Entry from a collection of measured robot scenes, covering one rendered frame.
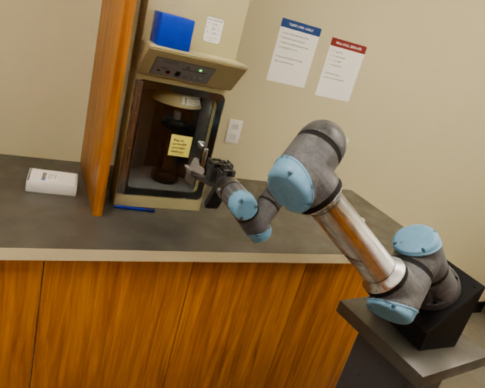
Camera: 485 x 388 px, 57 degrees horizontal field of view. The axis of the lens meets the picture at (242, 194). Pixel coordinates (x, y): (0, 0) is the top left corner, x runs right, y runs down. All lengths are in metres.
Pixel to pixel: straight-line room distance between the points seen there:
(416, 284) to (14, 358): 1.18
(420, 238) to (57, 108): 1.41
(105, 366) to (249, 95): 1.27
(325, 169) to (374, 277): 0.31
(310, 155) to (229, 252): 0.62
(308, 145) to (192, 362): 1.06
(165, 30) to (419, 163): 1.90
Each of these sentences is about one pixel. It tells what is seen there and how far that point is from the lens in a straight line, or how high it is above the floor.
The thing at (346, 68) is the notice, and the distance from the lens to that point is 2.34.
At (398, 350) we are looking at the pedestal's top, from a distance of 1.34.
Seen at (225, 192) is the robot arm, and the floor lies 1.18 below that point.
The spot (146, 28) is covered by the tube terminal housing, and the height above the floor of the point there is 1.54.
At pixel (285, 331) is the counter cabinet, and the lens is 1.87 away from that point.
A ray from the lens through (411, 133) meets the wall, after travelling 2.74.
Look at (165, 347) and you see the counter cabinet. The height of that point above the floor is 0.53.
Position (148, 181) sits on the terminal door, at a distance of 1.61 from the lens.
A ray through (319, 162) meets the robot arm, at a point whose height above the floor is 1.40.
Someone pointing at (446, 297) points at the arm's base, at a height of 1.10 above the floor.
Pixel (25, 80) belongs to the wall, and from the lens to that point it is 1.92.
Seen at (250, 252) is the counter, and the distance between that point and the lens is 1.52.
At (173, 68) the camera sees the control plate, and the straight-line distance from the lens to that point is 1.45.
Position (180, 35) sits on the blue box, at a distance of 1.40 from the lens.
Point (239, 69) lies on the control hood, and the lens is 1.48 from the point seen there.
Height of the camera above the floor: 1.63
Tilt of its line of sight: 20 degrees down
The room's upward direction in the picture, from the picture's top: 15 degrees clockwise
